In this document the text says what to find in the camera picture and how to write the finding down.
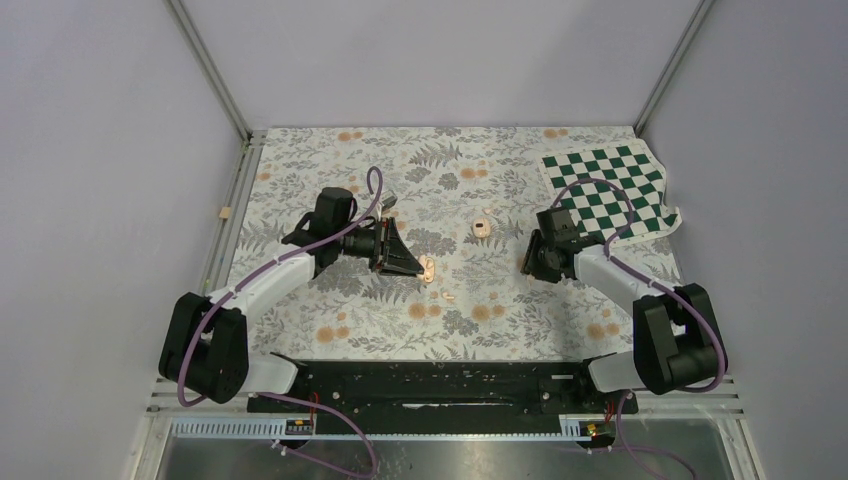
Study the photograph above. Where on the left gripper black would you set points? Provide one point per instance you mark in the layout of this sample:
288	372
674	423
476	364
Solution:
387	240

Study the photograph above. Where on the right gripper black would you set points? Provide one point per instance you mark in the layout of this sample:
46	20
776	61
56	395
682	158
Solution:
548	275

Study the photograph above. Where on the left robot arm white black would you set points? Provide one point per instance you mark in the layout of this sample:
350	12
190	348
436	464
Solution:
206	346

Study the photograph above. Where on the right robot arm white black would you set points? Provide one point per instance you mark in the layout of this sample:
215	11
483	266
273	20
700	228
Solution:
676	342

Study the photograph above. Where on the floral patterned table mat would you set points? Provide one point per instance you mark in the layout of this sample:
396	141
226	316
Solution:
444	178

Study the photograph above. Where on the green white checkered mat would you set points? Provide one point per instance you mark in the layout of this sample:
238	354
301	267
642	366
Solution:
610	186

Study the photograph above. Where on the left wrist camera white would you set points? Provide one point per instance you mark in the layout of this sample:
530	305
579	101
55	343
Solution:
387	202

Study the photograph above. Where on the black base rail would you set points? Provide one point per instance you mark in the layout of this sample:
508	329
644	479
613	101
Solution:
441	398

